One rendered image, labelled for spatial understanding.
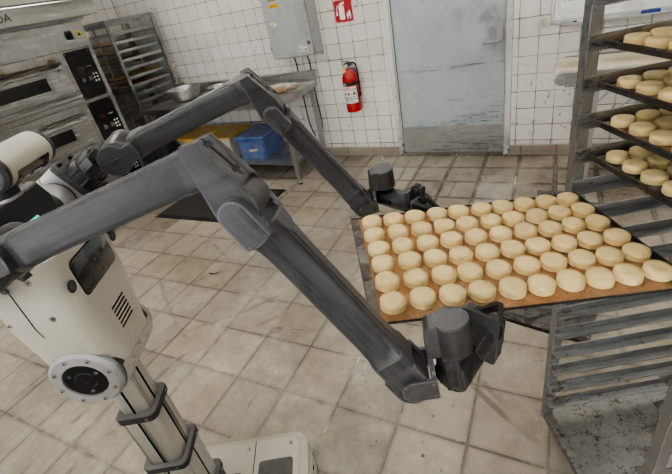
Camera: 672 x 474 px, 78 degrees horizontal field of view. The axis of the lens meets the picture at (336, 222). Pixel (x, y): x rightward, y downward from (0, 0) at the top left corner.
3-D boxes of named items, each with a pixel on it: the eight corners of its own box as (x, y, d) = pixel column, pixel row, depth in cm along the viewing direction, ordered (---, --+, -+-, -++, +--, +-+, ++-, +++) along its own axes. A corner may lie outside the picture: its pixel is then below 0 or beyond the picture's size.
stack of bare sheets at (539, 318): (602, 295, 225) (603, 291, 224) (588, 345, 200) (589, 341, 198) (491, 269, 261) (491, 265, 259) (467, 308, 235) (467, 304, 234)
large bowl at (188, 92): (163, 106, 467) (158, 93, 460) (186, 96, 496) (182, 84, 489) (188, 104, 450) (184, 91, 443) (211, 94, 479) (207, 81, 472)
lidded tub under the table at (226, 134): (208, 160, 480) (200, 139, 467) (232, 144, 515) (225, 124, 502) (234, 160, 463) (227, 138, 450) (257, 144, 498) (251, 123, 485)
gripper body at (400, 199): (422, 215, 118) (401, 209, 123) (422, 183, 113) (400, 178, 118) (410, 225, 114) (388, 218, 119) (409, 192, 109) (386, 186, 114)
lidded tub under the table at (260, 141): (239, 160, 459) (232, 138, 446) (261, 144, 495) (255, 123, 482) (267, 160, 443) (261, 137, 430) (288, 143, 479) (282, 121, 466)
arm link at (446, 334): (398, 364, 71) (404, 404, 63) (386, 309, 67) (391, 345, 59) (468, 353, 70) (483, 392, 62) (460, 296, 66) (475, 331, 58)
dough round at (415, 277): (429, 290, 82) (429, 282, 81) (403, 290, 83) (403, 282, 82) (427, 274, 87) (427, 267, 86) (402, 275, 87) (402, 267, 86)
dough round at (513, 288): (500, 281, 82) (501, 273, 81) (527, 287, 80) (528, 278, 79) (496, 297, 79) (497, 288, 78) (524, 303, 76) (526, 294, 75)
